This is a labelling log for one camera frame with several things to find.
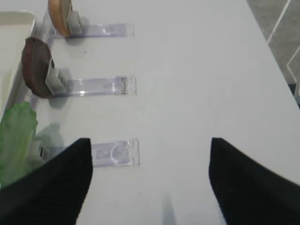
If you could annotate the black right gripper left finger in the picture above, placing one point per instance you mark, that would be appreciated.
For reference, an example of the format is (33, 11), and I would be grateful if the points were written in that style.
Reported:
(52, 194)

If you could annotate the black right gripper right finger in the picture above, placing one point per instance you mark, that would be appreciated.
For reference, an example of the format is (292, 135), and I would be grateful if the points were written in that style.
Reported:
(249, 193)

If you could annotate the upright green lettuce leaf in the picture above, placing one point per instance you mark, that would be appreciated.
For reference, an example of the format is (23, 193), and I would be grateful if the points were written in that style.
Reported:
(22, 149)

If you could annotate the upright brown meat patty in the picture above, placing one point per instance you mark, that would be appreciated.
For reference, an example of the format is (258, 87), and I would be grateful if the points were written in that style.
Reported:
(39, 71)

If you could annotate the clear acrylic rack right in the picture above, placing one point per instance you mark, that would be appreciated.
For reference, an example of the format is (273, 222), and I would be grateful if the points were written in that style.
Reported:
(106, 154)

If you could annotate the white rectangular serving tray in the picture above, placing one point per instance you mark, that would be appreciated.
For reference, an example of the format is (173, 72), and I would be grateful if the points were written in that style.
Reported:
(11, 47)

